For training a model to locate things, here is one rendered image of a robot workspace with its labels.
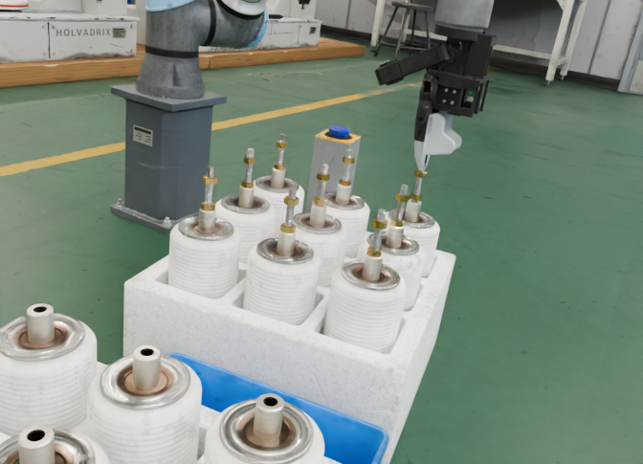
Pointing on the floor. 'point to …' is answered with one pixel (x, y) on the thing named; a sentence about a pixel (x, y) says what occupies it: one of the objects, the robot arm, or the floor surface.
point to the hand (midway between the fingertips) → (419, 160)
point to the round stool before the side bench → (404, 27)
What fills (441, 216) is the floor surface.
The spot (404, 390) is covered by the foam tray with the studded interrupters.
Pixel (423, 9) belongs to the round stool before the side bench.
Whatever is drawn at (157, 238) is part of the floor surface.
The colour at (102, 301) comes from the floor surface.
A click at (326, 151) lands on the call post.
